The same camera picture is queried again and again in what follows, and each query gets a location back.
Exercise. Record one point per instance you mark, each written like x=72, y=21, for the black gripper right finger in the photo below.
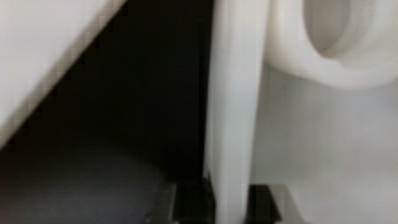
x=271, y=207

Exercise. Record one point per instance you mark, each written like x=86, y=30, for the white U-shaped obstacle fence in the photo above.
x=48, y=28

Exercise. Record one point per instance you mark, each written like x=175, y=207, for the white square tabletop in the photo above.
x=303, y=109

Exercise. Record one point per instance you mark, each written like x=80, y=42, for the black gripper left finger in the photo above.
x=184, y=204

